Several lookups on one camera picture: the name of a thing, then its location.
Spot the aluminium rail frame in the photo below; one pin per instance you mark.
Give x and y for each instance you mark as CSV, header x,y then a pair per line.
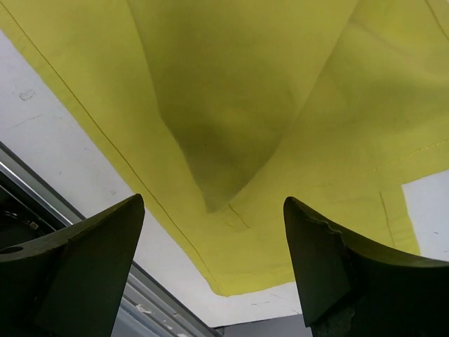
x,y
31,208

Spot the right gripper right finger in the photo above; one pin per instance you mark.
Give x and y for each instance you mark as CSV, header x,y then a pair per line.
x,y
350,285

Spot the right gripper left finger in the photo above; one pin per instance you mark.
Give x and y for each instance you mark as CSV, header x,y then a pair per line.
x,y
71,282

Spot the yellow-green trousers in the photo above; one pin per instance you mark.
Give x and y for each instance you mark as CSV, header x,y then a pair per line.
x,y
217,111

